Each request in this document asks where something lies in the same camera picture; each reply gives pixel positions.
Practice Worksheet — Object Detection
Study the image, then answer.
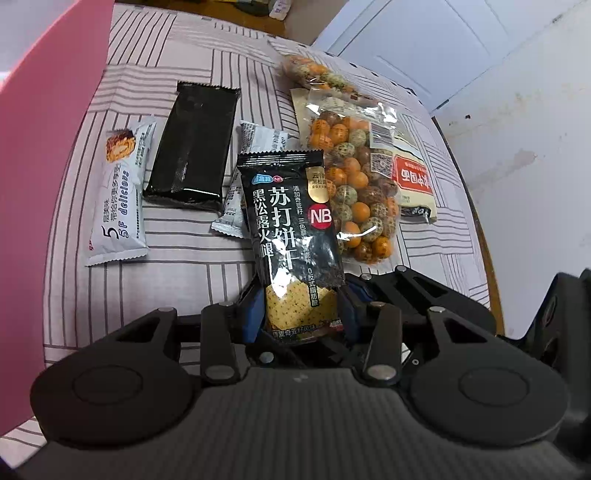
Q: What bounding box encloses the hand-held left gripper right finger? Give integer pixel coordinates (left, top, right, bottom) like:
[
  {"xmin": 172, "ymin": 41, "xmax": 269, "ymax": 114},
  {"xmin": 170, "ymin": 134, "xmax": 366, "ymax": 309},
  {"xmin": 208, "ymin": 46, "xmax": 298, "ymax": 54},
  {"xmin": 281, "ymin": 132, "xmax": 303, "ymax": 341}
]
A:
[{"xmin": 338, "ymin": 280, "xmax": 499, "ymax": 387}]

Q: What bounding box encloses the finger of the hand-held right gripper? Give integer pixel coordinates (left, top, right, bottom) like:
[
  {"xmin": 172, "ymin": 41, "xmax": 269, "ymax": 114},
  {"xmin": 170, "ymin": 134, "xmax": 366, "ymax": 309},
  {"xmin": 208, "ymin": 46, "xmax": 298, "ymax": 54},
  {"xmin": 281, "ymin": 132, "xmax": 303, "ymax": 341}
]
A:
[{"xmin": 346, "ymin": 265, "xmax": 491, "ymax": 320}]

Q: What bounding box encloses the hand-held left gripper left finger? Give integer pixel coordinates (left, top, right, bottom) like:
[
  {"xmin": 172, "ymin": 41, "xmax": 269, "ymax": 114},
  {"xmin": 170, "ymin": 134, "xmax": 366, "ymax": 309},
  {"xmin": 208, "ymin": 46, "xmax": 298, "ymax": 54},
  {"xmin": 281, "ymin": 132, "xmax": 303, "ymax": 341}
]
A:
[{"xmin": 106, "ymin": 278, "xmax": 269, "ymax": 387}]

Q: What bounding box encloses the beige snack bag red label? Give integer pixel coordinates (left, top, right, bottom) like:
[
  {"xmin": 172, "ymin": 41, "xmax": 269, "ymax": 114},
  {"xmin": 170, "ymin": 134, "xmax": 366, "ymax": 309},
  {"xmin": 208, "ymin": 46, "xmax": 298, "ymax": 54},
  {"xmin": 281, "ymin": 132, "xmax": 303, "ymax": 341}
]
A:
[{"xmin": 290, "ymin": 88, "xmax": 438, "ymax": 225}]

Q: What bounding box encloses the black soda cracker packet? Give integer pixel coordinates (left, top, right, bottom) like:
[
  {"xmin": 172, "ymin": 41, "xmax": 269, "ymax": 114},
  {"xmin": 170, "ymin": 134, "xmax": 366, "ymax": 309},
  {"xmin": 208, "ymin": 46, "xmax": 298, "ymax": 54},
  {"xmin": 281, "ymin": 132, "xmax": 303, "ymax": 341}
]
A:
[{"xmin": 236, "ymin": 148, "xmax": 346, "ymax": 347}]

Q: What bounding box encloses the pink storage box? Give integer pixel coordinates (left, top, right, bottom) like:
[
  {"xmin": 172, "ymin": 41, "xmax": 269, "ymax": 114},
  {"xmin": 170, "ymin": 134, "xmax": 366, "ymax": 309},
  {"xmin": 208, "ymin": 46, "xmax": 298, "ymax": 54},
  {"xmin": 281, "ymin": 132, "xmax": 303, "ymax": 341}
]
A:
[{"xmin": 0, "ymin": 0, "xmax": 116, "ymax": 435}]

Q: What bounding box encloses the striped bed sheet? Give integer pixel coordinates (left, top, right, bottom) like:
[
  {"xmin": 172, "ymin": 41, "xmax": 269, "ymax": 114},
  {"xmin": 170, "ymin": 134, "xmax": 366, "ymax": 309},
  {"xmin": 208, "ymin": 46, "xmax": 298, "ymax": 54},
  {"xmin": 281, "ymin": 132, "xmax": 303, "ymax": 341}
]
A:
[{"xmin": 0, "ymin": 4, "xmax": 504, "ymax": 444}]

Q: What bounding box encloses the clear bag of coated peanuts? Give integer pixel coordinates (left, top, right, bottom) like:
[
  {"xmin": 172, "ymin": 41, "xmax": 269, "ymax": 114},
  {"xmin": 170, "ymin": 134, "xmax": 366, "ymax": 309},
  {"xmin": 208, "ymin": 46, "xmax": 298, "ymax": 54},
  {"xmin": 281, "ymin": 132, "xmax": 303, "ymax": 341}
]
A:
[
  {"xmin": 281, "ymin": 54, "xmax": 375, "ymax": 100},
  {"xmin": 307, "ymin": 99, "xmax": 402, "ymax": 267}
]

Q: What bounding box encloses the white pastry snack packet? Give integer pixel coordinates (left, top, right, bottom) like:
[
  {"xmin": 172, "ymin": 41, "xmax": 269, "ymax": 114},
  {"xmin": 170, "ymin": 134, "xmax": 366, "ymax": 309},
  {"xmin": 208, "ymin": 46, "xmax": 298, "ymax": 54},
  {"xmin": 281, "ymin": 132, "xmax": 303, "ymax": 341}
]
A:
[{"xmin": 85, "ymin": 117, "xmax": 157, "ymax": 267}]

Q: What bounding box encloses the small white snack packet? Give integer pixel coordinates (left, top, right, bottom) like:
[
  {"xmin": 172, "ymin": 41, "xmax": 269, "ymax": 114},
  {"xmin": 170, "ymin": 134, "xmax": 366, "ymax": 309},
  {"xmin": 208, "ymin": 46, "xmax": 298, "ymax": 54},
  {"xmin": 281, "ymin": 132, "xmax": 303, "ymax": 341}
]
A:
[{"xmin": 211, "ymin": 120, "xmax": 301, "ymax": 238}]

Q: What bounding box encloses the plain black snack packet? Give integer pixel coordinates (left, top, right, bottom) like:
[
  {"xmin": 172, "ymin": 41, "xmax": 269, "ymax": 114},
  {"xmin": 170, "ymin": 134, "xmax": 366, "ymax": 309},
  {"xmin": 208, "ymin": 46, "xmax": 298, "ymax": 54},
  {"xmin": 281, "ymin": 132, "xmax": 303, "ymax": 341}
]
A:
[{"xmin": 142, "ymin": 80, "xmax": 242, "ymax": 214}]

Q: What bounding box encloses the white door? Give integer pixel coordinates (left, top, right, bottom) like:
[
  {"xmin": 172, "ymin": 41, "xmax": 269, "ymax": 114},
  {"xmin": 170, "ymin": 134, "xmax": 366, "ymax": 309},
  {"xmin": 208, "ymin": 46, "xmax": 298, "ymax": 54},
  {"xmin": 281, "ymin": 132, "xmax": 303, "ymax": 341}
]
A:
[{"xmin": 314, "ymin": 0, "xmax": 546, "ymax": 112}]

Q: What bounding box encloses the wooden bed frame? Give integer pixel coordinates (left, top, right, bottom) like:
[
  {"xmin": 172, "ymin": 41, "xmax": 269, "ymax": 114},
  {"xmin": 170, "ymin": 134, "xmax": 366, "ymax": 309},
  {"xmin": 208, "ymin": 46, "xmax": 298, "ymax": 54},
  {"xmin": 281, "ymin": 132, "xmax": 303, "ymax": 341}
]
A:
[{"xmin": 431, "ymin": 117, "xmax": 507, "ymax": 334}]

